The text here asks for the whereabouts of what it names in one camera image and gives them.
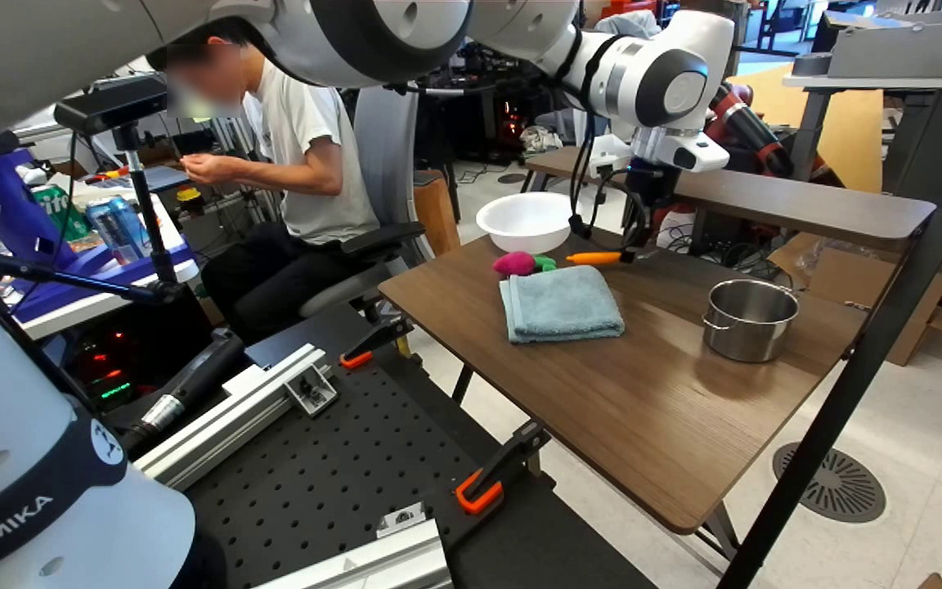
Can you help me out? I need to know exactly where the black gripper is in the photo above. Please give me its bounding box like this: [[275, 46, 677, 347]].
[[621, 158, 680, 255]]

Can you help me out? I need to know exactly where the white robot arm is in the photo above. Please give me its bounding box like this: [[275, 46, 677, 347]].
[[0, 0, 734, 174]]

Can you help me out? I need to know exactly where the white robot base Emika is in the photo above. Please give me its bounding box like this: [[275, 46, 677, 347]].
[[0, 327, 195, 589]]

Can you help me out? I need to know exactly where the white plastic bowl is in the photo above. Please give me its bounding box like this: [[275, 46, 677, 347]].
[[479, 193, 568, 255]]

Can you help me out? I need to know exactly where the light blue folded towel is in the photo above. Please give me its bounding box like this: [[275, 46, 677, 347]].
[[500, 263, 624, 344]]

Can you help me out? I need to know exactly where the green plush toy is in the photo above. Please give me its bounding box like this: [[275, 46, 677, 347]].
[[534, 255, 559, 270]]

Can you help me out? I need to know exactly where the dark wooden shelf board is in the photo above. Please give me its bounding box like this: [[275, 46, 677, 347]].
[[523, 146, 940, 244]]

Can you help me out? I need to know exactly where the pink plush toy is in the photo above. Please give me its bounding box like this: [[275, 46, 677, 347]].
[[495, 251, 535, 278]]

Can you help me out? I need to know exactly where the stainless steel pot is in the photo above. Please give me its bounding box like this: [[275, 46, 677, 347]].
[[703, 278, 802, 362]]

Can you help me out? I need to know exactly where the grey office chair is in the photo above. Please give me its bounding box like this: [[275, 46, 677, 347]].
[[301, 89, 428, 317]]

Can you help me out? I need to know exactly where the black metal table leg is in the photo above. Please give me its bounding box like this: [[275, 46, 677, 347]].
[[716, 208, 942, 589]]

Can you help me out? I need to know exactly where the orange black clamp rear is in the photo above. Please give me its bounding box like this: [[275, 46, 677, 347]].
[[336, 320, 412, 368]]

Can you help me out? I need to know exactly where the orange black clamp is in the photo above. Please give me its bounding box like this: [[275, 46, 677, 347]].
[[336, 320, 412, 368], [452, 421, 549, 515]]

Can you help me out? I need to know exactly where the orange black clamp front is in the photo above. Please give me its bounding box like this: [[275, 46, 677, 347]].
[[452, 421, 549, 515]]

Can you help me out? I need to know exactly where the round floor drain grate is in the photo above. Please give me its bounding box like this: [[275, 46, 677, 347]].
[[802, 449, 885, 524]]

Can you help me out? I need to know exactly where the seated person white shirt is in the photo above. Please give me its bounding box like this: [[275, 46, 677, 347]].
[[179, 22, 380, 344]]

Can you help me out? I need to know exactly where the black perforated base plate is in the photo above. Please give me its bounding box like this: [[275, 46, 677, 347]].
[[186, 304, 653, 589]]

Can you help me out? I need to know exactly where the aluminium extrusion rail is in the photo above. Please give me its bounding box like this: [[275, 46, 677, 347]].
[[133, 344, 336, 491]]

